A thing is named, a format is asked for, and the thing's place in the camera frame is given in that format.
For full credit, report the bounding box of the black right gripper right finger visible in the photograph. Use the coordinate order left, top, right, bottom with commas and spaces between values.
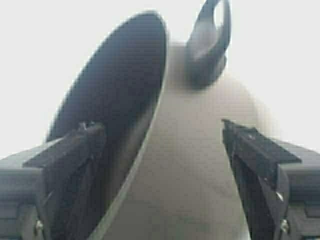
222, 119, 302, 240

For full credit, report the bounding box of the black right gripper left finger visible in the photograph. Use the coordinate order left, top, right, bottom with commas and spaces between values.
23, 122, 107, 240

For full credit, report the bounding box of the grey pot with black handles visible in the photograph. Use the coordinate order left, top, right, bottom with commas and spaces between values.
46, 0, 260, 240

